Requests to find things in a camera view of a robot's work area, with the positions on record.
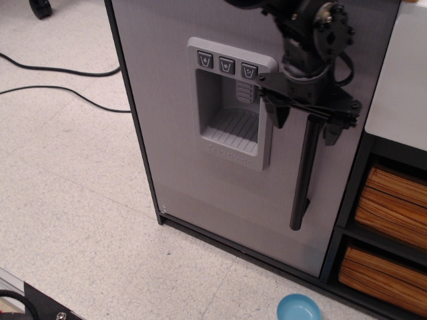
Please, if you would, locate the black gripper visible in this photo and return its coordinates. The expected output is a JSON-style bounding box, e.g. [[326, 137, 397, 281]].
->
[[256, 73, 362, 146]]

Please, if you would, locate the black fridge door handle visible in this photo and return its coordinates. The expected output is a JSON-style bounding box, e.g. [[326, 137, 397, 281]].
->
[[290, 115, 324, 231]]

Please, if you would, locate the grey toy fridge door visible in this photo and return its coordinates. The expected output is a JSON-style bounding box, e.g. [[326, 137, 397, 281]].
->
[[109, 0, 401, 278]]

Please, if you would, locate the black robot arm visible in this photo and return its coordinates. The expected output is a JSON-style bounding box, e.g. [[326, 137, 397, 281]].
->
[[229, 1, 362, 146]]

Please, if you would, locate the grey water dispenser panel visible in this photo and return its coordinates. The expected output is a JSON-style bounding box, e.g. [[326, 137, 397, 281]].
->
[[187, 37, 278, 171]]

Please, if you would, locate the dark grey shelf unit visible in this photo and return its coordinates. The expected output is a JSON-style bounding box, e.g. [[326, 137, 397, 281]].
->
[[320, 134, 426, 319]]

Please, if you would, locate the white countertop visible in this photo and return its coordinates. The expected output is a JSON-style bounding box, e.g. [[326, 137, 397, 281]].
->
[[365, 1, 426, 151]]

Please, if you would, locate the upper woven wood basket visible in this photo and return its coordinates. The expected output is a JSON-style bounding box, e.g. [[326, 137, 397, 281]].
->
[[355, 165, 426, 251]]

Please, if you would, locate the woven wood basket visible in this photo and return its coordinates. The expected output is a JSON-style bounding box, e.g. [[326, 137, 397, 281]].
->
[[338, 247, 426, 318], [355, 165, 426, 251]]

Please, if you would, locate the blue bowl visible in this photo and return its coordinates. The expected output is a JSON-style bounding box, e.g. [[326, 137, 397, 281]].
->
[[276, 294, 322, 320]]

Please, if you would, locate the lower woven wood basket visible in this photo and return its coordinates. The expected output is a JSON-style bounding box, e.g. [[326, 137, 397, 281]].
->
[[338, 247, 426, 318]]

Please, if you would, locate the black caster wheel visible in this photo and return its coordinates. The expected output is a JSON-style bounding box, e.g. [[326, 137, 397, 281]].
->
[[29, 0, 53, 20]]

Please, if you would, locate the lower black floor cable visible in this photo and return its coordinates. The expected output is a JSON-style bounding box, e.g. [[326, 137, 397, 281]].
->
[[0, 85, 131, 113]]

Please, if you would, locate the black floor cable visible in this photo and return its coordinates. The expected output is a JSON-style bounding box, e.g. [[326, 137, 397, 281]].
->
[[0, 85, 131, 113], [0, 52, 121, 77]]

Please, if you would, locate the upper black floor cable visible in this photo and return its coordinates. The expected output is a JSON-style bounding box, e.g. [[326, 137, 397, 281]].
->
[[0, 52, 121, 77]]

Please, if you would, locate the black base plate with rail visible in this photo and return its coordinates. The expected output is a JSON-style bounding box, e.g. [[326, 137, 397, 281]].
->
[[1, 268, 84, 320]]

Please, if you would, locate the black braided cable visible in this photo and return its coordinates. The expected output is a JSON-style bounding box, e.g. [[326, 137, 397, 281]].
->
[[0, 289, 33, 320]]

